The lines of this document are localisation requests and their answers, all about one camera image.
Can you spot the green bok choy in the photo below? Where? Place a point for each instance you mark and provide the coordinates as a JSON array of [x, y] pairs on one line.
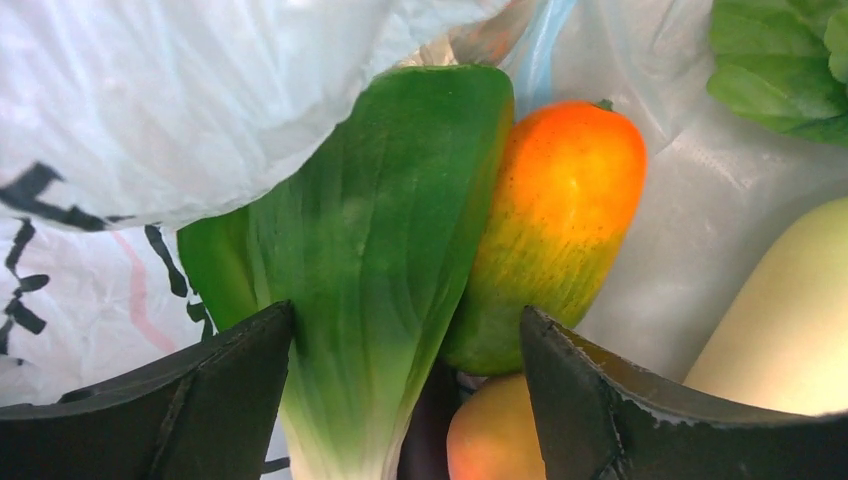
[[372, 242]]

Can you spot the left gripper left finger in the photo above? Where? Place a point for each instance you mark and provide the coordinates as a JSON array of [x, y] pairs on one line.
[[204, 412]]

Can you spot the green lettuce leaf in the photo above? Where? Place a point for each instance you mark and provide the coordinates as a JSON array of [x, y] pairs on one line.
[[783, 65]]

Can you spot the orange peach fruit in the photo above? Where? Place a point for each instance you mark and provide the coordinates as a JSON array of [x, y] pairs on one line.
[[493, 435]]

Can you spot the orange green mango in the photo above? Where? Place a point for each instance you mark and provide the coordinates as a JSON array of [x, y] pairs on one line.
[[568, 188]]

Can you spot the light blue plastic grocery bag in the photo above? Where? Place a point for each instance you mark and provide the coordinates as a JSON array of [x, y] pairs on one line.
[[123, 122]]

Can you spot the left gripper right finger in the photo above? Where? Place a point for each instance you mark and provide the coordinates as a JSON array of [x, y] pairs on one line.
[[600, 416]]

